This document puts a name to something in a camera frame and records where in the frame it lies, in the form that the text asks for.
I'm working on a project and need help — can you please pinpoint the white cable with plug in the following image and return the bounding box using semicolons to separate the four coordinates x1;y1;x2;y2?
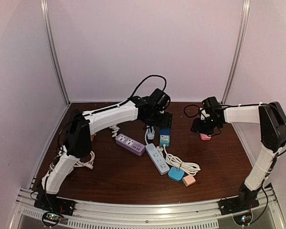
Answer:
156;144;202;177

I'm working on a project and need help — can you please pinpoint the right aluminium frame post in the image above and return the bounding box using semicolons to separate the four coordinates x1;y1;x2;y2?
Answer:
222;0;250;104

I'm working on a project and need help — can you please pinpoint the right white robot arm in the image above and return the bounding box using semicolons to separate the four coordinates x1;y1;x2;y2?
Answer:
191;97;286;211

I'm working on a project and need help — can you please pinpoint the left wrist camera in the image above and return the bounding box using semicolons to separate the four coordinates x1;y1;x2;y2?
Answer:
149;88;171;111

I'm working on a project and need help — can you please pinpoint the pink small plug adapter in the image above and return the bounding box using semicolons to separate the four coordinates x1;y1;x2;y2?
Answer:
182;175;196;187

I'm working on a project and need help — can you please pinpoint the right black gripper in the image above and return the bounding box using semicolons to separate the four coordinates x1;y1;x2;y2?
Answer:
191;116;220;135

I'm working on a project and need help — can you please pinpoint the purple power strip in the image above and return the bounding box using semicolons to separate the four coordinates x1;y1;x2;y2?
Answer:
115;134;145;156

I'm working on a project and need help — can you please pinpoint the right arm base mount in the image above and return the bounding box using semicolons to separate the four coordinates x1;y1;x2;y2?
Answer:
217;196;259;215

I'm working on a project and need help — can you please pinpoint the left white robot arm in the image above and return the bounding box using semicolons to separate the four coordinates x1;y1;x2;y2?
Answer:
37;94;172;212

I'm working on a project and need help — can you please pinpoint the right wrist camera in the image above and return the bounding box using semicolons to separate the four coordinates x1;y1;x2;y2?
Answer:
202;96;221;116

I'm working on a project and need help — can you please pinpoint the teal usb power strip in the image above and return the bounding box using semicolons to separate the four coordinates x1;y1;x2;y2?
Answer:
159;134;170;147

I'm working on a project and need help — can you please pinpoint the light blue power strip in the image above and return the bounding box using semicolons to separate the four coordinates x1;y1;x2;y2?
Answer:
145;143;170;175

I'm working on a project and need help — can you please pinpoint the white knotted cable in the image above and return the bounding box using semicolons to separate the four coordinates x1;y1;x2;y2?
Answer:
109;125;120;139

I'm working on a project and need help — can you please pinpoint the light blue coiled cable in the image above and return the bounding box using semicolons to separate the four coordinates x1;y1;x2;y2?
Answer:
143;125;156;145

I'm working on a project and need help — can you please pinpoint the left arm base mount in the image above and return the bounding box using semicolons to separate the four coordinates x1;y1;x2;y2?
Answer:
34;190;75;216

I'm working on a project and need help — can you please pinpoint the blue square plug adapter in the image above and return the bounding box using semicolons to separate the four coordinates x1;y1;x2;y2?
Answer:
168;167;184;182

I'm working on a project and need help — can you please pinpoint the dark blue plug adapter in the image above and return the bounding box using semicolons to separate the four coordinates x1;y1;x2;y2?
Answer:
159;127;171;135

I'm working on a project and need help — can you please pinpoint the aluminium frame post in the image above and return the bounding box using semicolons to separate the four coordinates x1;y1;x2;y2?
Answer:
40;0;71;106
222;0;250;104

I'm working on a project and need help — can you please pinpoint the front aluminium rail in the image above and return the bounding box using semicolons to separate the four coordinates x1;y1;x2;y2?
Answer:
7;187;286;229

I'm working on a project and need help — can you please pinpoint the left aluminium frame post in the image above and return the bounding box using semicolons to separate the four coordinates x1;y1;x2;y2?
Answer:
40;0;71;106

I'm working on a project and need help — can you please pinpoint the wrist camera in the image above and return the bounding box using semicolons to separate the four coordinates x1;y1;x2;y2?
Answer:
149;88;171;111
202;96;221;116

